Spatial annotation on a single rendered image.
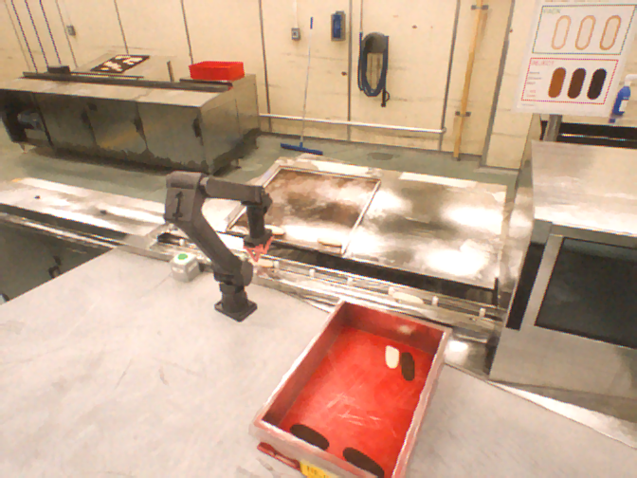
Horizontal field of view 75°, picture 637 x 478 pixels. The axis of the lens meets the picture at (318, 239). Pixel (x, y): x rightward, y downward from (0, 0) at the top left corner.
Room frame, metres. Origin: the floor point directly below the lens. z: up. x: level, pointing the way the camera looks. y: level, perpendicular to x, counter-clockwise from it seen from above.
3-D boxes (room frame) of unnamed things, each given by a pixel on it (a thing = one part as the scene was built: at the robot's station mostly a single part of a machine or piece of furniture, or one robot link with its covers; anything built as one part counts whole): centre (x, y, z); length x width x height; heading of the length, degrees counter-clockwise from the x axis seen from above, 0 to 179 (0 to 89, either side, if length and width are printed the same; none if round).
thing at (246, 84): (4.96, 1.09, 0.44); 0.70 x 0.55 x 0.87; 66
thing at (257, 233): (1.24, 0.21, 0.99); 0.10 x 0.07 x 0.07; 156
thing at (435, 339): (0.67, -0.10, 0.88); 0.49 x 0.34 x 0.10; 152
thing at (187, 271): (1.22, 0.48, 0.84); 0.08 x 0.08 x 0.11; 66
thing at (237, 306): (1.03, 0.27, 0.86); 0.12 x 0.09 x 0.08; 54
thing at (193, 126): (4.99, 2.17, 0.51); 3.00 x 1.26 x 1.03; 66
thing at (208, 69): (4.96, 1.09, 0.94); 0.51 x 0.36 x 0.13; 70
